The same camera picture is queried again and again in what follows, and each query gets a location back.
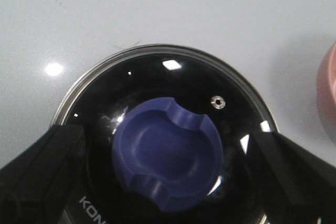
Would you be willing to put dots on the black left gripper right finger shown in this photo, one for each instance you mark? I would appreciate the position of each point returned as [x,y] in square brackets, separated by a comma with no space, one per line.
[293,185]

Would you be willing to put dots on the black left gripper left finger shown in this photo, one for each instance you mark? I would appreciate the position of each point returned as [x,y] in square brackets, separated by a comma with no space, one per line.
[35,186]

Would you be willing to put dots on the pink bowl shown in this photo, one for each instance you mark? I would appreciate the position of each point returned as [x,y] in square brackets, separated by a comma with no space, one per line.
[326,92]

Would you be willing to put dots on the glass lid with purple knob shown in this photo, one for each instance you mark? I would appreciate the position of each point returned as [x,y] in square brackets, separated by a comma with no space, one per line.
[167,134]

